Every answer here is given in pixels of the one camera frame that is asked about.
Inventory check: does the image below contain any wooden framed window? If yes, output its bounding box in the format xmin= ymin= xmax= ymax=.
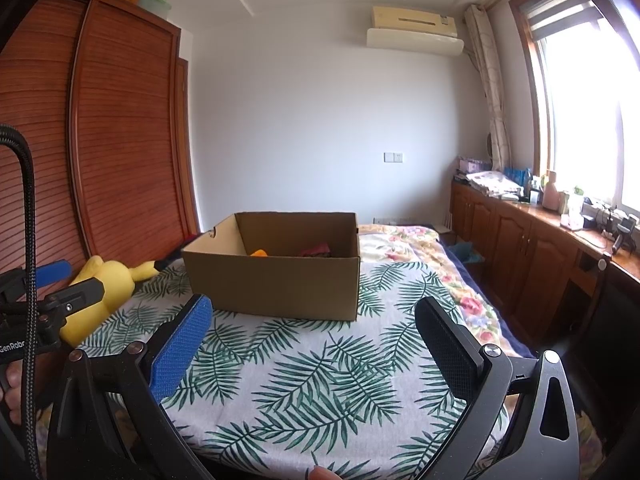
xmin=510 ymin=0 xmax=640 ymax=211

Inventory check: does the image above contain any person's left hand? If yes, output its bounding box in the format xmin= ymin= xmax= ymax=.
xmin=0 ymin=362 xmax=30 ymax=428

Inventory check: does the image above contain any patterned beige curtain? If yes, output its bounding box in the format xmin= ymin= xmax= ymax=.
xmin=464 ymin=4 xmax=511 ymax=173

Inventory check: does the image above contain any black mini tripod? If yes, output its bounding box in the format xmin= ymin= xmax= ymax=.
xmin=611 ymin=214 xmax=640 ymax=256

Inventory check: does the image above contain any clear plastic container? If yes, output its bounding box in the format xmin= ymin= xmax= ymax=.
xmin=560 ymin=187 xmax=586 ymax=231

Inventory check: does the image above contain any wooden slatted wardrobe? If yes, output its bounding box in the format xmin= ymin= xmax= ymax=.
xmin=0 ymin=0 xmax=203 ymax=306

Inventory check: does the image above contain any folded floral cloth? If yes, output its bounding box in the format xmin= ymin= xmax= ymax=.
xmin=467 ymin=170 xmax=523 ymax=197

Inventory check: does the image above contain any black braided cable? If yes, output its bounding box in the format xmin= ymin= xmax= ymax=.
xmin=0 ymin=124 xmax=40 ymax=480

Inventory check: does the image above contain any wall air conditioner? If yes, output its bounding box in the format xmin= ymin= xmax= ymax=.
xmin=366 ymin=5 xmax=460 ymax=55

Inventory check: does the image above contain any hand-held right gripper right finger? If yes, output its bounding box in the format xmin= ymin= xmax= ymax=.
xmin=415 ymin=296 xmax=581 ymax=480

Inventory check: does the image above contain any wooden window cabinet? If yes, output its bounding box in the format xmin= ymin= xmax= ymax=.
xmin=450 ymin=180 xmax=640 ymax=346

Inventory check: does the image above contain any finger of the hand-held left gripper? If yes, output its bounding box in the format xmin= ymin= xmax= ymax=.
xmin=37 ymin=277 xmax=107 ymax=320
xmin=0 ymin=259 xmax=72 ymax=301

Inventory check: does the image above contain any pink thermos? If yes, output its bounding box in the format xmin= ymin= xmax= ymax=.
xmin=542 ymin=170 xmax=560 ymax=211

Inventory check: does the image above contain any leaf print bedsheet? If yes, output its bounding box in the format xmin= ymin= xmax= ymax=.
xmin=75 ymin=255 xmax=511 ymax=480

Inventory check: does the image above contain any grey window blind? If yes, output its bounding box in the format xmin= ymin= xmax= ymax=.
xmin=520 ymin=0 xmax=601 ymax=41

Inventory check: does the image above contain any brown cardboard box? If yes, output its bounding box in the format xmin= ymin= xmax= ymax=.
xmin=181 ymin=211 xmax=361 ymax=322

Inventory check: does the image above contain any black chair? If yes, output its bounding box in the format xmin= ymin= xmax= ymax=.
xmin=580 ymin=255 xmax=640 ymax=386

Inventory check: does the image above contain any floral blanket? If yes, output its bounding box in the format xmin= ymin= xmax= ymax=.
xmin=357 ymin=224 xmax=606 ymax=480

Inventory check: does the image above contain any yellow plush toy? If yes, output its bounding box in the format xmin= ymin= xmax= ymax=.
xmin=60 ymin=256 xmax=162 ymax=348

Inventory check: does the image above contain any teal cloth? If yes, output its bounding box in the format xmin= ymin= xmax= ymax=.
xmin=450 ymin=242 xmax=486 ymax=266

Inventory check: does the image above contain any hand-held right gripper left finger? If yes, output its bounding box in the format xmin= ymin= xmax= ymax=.
xmin=47 ymin=293 xmax=216 ymax=480

